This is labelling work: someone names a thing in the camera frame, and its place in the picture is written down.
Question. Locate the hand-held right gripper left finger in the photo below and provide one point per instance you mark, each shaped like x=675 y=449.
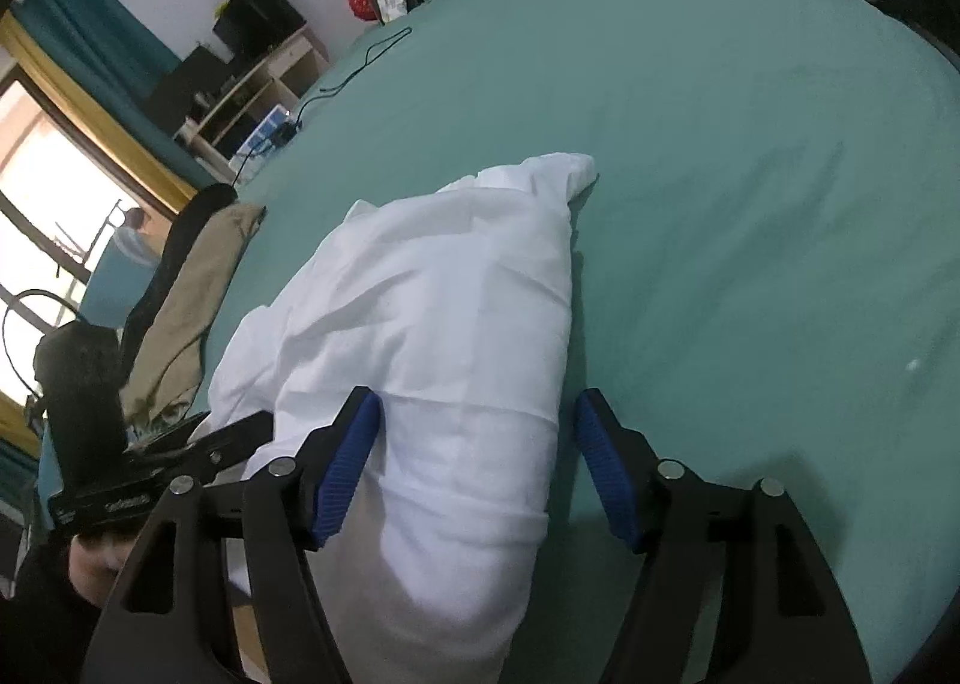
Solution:
x=345 y=466

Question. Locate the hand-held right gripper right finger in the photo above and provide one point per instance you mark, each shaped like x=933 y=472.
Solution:
x=609 y=481

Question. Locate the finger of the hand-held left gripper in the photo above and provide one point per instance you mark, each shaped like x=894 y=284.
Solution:
x=236 y=433

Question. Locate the white hoodie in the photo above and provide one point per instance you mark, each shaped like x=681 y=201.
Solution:
x=420 y=316

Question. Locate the beige pants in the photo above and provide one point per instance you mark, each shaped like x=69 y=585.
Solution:
x=195 y=294

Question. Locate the window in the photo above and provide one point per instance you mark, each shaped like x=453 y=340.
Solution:
x=52 y=204

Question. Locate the black cloth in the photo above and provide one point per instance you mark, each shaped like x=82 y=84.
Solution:
x=199 y=211

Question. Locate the yellow curtain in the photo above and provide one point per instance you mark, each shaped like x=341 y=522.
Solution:
x=97 y=99

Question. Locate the black power adapter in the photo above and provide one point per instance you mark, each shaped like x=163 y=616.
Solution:
x=287 y=133

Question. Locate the green bed sheet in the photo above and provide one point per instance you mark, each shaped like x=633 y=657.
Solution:
x=750 y=204

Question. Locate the white power strip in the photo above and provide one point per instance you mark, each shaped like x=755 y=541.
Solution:
x=270 y=121

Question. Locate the teal curtain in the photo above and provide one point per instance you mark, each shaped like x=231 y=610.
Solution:
x=97 y=31

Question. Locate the wooden desk with shelves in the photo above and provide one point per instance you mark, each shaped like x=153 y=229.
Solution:
x=296 y=54

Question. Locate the black monitor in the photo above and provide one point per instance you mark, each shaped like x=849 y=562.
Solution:
x=259 y=16

